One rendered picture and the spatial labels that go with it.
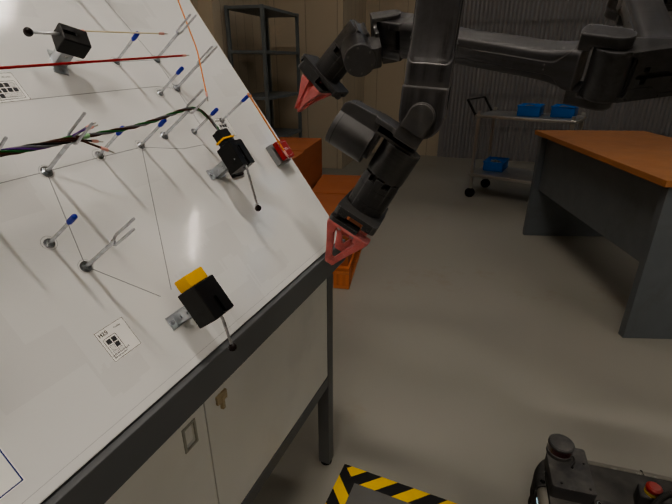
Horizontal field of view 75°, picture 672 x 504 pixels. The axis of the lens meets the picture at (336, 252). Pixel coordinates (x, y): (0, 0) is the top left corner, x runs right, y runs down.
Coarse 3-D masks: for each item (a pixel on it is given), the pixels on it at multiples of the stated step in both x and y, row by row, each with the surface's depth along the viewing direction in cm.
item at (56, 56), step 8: (64, 24) 72; (24, 32) 68; (32, 32) 69; (40, 32) 69; (48, 32) 70; (56, 32) 71; (64, 32) 72; (72, 32) 72; (80, 32) 74; (56, 40) 72; (64, 40) 71; (72, 40) 72; (80, 40) 73; (88, 40) 74; (56, 48) 72; (64, 48) 72; (72, 48) 73; (80, 48) 73; (88, 48) 74; (56, 56) 74; (64, 56) 74; (72, 56) 75; (80, 56) 75; (56, 72) 75; (64, 72) 76
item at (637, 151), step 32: (544, 160) 340; (576, 160) 290; (608, 160) 240; (640, 160) 234; (544, 192) 339; (576, 192) 290; (608, 192) 253; (640, 192) 225; (544, 224) 361; (576, 224) 360; (608, 224) 253; (640, 224) 224; (640, 256) 224; (640, 288) 218; (640, 320) 226
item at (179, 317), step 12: (192, 288) 66; (204, 288) 67; (216, 288) 69; (180, 300) 68; (192, 300) 67; (204, 300) 66; (216, 300) 68; (228, 300) 70; (180, 312) 71; (192, 312) 68; (204, 312) 67; (216, 312) 67; (180, 324) 72; (204, 324) 68; (228, 336) 70; (228, 348) 70
